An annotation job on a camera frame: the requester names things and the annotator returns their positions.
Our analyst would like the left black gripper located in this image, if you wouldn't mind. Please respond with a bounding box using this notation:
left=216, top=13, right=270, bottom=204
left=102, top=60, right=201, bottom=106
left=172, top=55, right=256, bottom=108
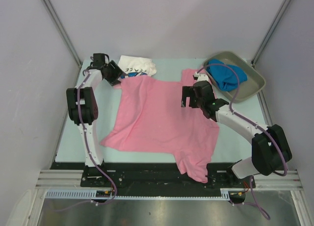
left=105, top=61, right=127, bottom=86

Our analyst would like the pink t shirt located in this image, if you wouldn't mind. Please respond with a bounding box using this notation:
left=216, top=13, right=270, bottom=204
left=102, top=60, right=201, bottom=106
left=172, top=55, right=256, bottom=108
left=100, top=69, right=219, bottom=183

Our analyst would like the blue t shirt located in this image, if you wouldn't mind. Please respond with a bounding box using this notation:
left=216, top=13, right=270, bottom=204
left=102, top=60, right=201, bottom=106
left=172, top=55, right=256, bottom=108
left=206, top=59, right=248, bottom=92

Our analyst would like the grey plastic tray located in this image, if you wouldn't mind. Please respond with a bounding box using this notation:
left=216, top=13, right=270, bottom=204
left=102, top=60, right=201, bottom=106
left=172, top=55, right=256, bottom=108
left=203, top=51, right=266, bottom=103

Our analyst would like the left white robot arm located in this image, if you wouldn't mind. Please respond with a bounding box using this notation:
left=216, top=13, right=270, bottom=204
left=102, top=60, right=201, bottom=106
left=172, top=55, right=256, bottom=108
left=66, top=53, right=124, bottom=167

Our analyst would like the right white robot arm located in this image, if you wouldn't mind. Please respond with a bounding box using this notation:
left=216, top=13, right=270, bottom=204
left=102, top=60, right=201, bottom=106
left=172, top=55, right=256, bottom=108
left=181, top=80, right=292, bottom=187

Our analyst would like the white flower print t shirt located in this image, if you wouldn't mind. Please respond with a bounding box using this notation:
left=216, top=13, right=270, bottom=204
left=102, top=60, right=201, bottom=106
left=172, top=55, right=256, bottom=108
left=118, top=55, right=157, bottom=79

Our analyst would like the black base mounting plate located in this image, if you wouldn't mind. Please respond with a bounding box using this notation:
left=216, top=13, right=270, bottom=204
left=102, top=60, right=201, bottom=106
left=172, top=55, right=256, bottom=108
left=50, top=162, right=287, bottom=197

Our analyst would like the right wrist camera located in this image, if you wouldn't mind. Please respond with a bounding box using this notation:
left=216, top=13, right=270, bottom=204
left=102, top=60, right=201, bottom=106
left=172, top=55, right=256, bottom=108
left=193, top=73, right=209, bottom=82

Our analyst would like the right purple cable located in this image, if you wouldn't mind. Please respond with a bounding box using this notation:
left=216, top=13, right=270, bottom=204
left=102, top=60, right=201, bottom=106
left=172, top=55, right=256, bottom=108
left=195, top=63, right=289, bottom=221

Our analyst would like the purple cable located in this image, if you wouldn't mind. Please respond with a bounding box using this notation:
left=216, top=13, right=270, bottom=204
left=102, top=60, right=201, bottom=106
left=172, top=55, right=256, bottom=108
left=195, top=63, right=289, bottom=221
left=49, top=69, right=118, bottom=213

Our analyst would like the left aluminium frame post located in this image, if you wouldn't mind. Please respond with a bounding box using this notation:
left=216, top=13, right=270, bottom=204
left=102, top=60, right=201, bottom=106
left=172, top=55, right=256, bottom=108
left=40, top=0, right=82, bottom=67

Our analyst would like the aluminium frame post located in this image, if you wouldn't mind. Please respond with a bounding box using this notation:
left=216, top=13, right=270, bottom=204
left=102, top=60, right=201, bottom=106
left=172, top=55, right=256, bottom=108
left=251, top=0, right=293, bottom=68
left=40, top=0, right=82, bottom=67

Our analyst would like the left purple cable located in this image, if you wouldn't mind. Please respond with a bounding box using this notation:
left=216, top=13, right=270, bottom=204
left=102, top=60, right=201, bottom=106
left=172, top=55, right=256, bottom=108
left=49, top=69, right=118, bottom=213

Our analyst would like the right aluminium frame post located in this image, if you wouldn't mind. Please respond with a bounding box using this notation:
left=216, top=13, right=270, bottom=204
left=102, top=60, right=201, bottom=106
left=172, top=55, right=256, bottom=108
left=251, top=0, right=293, bottom=68

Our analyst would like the grey slotted cable duct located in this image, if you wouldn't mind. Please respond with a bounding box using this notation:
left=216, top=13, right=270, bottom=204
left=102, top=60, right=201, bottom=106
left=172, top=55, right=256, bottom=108
left=45, top=189, right=244, bottom=201

